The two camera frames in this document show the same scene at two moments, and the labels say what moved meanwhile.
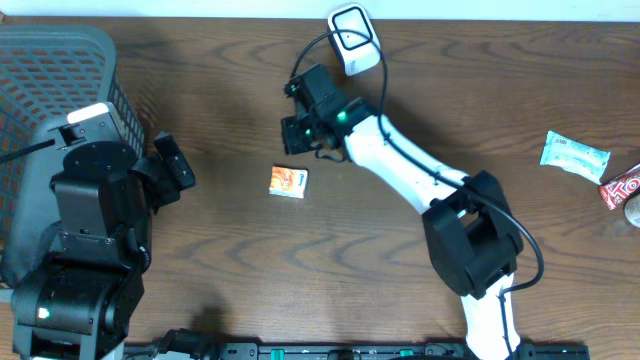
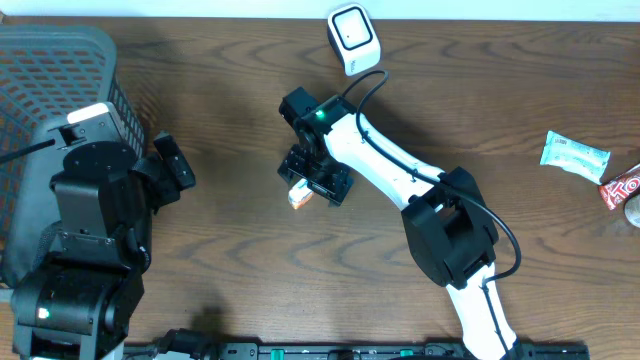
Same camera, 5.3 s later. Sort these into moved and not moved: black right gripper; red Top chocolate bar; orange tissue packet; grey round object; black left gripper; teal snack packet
Moved: orange tissue packet; black right gripper
Not moved: black left gripper; teal snack packet; red Top chocolate bar; grey round object
